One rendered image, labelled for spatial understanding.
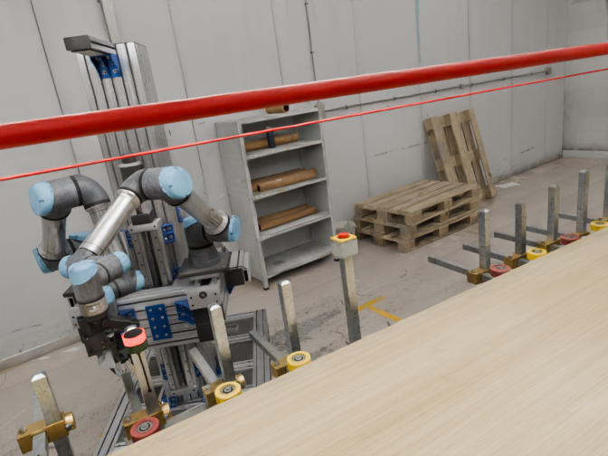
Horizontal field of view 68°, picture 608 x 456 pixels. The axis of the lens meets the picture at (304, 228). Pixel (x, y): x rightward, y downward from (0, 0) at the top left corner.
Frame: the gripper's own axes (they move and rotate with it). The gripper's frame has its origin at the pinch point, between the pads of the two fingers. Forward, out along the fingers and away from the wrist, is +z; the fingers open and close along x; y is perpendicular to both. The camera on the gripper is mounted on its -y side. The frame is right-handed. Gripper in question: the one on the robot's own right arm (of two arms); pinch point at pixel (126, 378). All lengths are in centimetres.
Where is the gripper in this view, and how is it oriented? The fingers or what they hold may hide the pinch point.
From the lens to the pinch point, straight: 185.9
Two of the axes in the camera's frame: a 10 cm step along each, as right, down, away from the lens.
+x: -8.6, 2.6, -4.5
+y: -5.0, -1.9, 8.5
